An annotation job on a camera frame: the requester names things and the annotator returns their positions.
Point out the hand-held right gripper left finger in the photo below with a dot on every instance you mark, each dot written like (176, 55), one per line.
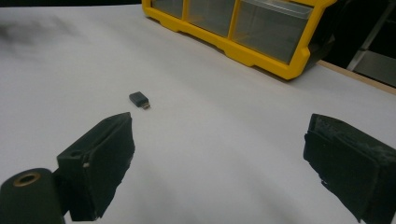
(99, 161)

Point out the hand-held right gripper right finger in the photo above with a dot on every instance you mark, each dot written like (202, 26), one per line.
(348, 168)

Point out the small black plug adapter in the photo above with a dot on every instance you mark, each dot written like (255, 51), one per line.
(138, 99)

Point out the yellow drawer cabinet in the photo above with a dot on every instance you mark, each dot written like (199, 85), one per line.
(249, 54)

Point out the grey metal stand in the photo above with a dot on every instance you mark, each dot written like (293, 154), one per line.
(373, 67)

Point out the grid of clear drawers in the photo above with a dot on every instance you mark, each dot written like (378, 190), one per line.
(267, 34)

